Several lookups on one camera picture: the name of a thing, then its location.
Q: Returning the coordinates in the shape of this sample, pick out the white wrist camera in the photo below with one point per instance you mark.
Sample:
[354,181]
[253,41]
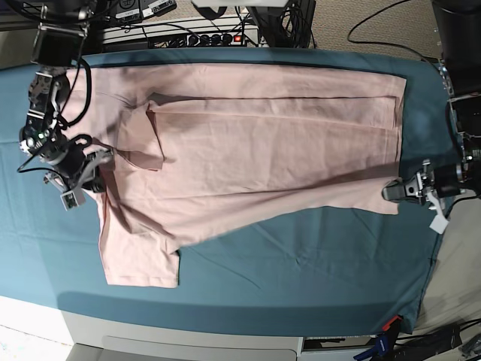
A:
[73,199]
[439,223]

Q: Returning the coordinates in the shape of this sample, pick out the white power strip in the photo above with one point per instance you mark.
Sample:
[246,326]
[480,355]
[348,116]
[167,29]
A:
[170,37]

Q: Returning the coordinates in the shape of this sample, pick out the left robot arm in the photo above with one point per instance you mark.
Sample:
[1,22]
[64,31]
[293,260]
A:
[458,24]

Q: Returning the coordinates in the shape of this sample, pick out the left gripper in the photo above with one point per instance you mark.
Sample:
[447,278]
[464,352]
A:
[443,181]

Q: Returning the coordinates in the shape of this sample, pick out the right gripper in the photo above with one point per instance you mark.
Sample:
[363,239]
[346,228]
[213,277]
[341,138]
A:
[71,168]

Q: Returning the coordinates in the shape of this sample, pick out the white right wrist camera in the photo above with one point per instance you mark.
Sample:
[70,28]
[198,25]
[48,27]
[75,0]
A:
[73,199]

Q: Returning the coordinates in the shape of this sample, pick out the teal table cloth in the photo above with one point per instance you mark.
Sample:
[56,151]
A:
[317,272]

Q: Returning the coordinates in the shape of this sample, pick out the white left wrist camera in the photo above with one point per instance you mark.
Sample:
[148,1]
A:
[439,223]

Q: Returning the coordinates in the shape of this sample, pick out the pink T-shirt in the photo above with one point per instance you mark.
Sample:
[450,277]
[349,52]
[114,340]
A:
[200,150]

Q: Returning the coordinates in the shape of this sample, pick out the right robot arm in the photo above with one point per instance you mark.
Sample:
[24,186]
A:
[58,47]

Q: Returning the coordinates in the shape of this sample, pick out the orange blue clamp bottom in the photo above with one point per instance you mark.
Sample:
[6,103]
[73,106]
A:
[384,343]

